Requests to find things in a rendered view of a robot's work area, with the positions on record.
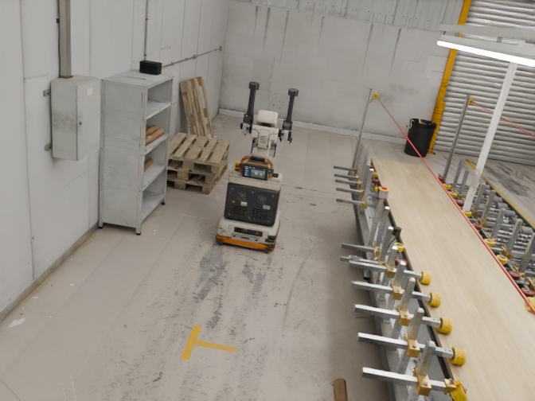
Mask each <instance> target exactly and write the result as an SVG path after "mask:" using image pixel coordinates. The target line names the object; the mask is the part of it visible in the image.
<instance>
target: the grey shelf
mask: <svg viewBox="0 0 535 401"><path fill-rule="evenodd" d="M127 76H130V77H127ZM131 77H135V78H131ZM137 78H141V79H137ZM142 79H145V80H142ZM171 81H172V82H171ZM171 85H172V86H171ZM173 86H174V76H172V75H167V74H162V73H161V74H160V75H157V76H156V75H151V74H146V73H141V72H139V70H138V69H134V70H131V71H128V72H123V73H120V74H117V75H114V76H109V77H106V78H103V79H100V212H99V228H101V229H102V228H103V222H105V223H109V224H118V225H123V226H128V227H133V228H136V235H137V236H140V235H141V224H142V222H143V221H144V220H145V218H146V217H147V216H148V215H149V214H151V213H152V212H153V210H154V209H155V208H156V207H157V206H158V204H159V203H160V202H161V201H162V205H165V204H166V179H167V167H168V155H169V144H170V121H171V109H172V97H173ZM144 89H145V90H144ZM142 91H143V101H142ZM169 91H170V97H169ZM147 94H148V96H149V98H148V99H147ZM102 97H103V98H102ZM143 104H144V105H143ZM168 107H169V109H168ZM167 115H168V122H167ZM146 125H147V126H148V128H150V127H152V126H153V125H155V126H157V127H158V129H160V128H162V129H163V130H164V131H165V133H164V135H162V136H161V137H159V138H157V139H156V140H154V141H153V142H152V143H150V144H149V145H147V146H145V137H146ZM140 127H141V137H140ZM166 128H167V133H166ZM168 129H169V130H168ZM168 132H169V133H168ZM167 144H168V145H167ZM139 145H140V149H139ZM165 152H166V157H165ZM148 158H152V159H153V160H154V163H153V164H152V165H151V166H150V167H149V168H148V169H147V170H146V171H145V172H143V170H144V162H145V161H146V160H147V159H148ZM140 170H141V171H140ZM140 172H141V173H140ZM163 176H164V181H163ZM162 188H163V193H162ZM100 221H101V222H100Z"/></svg>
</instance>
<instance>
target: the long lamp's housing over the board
mask: <svg viewBox="0 0 535 401"><path fill-rule="evenodd" d="M439 42H444V43H448V44H453V45H460V46H464V47H468V48H473V49H480V50H483V51H487V52H492V53H499V54H503V55H507V56H515V57H519V58H523V59H527V60H535V48H531V47H525V46H520V45H509V44H503V43H497V42H492V41H481V40H475V39H470V38H464V37H453V36H448V35H441V36H440V37H439V38H438V42H437V45H438V44H439Z"/></svg>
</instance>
